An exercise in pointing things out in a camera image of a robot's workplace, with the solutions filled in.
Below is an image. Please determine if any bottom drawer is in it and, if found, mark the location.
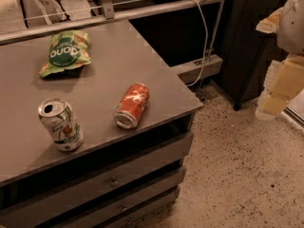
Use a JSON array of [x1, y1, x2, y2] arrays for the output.
[[99, 186, 181, 228]]

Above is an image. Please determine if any drawer with knob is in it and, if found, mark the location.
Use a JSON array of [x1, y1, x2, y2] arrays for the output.
[[1, 133, 193, 228], [49, 163, 186, 228]]

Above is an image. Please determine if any grey metal rail frame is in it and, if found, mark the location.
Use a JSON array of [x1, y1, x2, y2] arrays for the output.
[[0, 0, 230, 85]]

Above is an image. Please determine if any dark cabinet with legs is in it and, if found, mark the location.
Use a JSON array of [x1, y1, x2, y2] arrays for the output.
[[214, 0, 288, 111]]

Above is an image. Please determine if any red coke can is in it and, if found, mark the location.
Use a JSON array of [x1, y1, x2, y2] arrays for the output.
[[114, 83, 150, 129]]

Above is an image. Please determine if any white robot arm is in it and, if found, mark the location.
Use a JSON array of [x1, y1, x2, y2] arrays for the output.
[[256, 0, 304, 121]]

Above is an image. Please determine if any middle drawer with knob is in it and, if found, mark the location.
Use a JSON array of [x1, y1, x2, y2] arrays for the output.
[[49, 163, 186, 228]]

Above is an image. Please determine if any top drawer with knob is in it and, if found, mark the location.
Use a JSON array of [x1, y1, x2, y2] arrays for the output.
[[1, 133, 193, 228]]

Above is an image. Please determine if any grey drawer cabinet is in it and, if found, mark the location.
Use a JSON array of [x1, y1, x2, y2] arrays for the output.
[[0, 22, 200, 228]]

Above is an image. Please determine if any white green 7up can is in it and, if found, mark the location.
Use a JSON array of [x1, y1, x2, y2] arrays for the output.
[[38, 98, 84, 152]]

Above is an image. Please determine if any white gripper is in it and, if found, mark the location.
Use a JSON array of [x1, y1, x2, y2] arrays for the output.
[[256, 53, 304, 121]]

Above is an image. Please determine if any white hanging cable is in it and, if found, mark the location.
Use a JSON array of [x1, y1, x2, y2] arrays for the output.
[[185, 0, 210, 87]]

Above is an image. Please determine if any green rice chip bag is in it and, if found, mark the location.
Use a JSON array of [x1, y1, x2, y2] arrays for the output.
[[39, 30, 91, 79]]

